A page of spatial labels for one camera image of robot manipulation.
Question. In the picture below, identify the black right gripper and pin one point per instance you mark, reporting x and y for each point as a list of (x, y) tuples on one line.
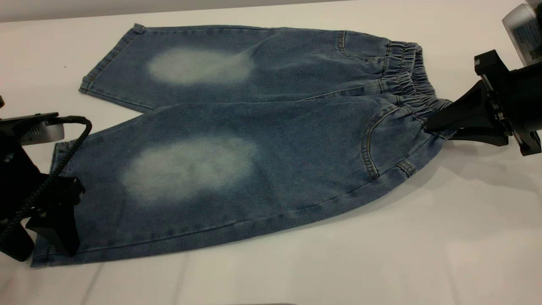
[(525, 97)]

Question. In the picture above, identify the blue denim jeans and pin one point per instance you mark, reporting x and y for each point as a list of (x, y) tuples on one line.
[(296, 140)]

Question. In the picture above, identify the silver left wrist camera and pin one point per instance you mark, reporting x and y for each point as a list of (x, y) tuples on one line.
[(42, 133)]

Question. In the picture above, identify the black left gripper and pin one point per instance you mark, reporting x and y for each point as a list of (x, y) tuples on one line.
[(17, 182)]

